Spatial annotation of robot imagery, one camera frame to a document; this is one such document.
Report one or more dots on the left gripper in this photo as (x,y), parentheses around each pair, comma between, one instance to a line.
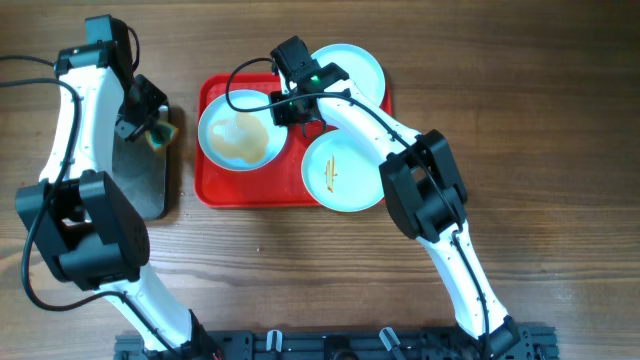
(127,130)

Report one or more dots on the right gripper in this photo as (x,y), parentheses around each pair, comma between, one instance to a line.
(282,118)

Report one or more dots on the green yellow sponge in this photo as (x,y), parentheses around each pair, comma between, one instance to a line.
(161,135)

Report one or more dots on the white plate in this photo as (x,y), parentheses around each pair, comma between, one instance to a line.
(361,66)
(239,141)
(339,174)

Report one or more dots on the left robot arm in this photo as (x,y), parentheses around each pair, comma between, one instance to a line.
(79,220)

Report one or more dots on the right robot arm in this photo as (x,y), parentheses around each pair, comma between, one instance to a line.
(423,189)

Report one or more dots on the black water basin tray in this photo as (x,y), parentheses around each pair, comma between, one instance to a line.
(141,173)

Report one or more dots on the red plastic tray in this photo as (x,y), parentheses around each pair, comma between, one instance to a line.
(277,184)

